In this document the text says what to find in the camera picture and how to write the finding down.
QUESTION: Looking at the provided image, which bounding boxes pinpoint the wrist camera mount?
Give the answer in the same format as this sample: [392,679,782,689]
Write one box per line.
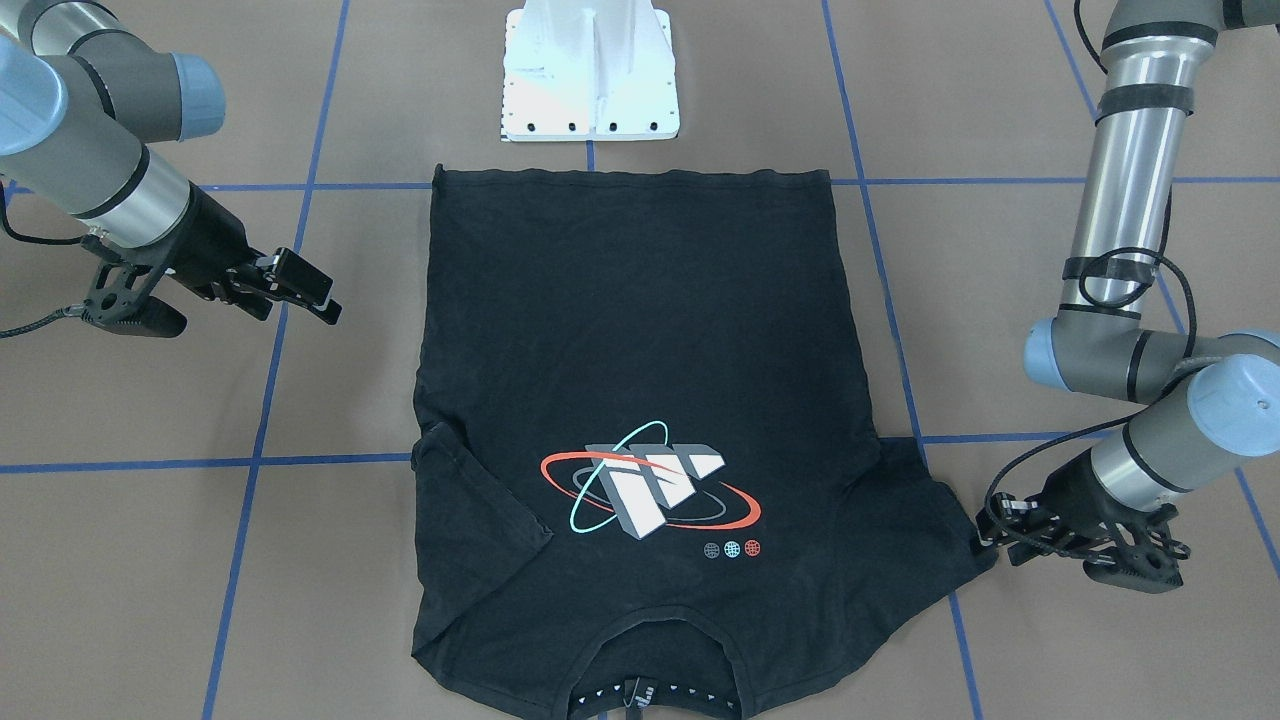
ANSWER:
[1082,503,1190,594]
[61,245,187,340]

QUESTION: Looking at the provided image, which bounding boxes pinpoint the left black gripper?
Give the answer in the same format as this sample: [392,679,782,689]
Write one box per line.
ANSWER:
[972,450,1137,568]

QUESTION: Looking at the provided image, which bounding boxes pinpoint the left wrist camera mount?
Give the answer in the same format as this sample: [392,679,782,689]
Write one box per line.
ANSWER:
[1082,503,1190,594]

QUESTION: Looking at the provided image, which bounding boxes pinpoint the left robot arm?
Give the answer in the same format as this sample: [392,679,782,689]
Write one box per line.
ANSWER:
[974,1,1277,593]

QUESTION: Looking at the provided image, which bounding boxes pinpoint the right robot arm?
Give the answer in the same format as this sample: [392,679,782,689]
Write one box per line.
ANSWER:
[1,1,340,338]

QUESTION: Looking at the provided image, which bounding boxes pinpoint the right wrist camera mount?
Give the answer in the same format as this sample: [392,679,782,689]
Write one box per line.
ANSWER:
[61,245,187,340]

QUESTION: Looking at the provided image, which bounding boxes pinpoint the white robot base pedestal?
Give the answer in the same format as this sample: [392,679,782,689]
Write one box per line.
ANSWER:
[500,1,681,143]

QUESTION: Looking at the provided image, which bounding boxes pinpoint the black printed t-shirt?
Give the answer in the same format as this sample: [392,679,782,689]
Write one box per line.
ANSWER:
[411,168,993,719]

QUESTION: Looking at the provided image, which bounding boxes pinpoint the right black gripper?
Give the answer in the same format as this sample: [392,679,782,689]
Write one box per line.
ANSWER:
[150,184,343,325]

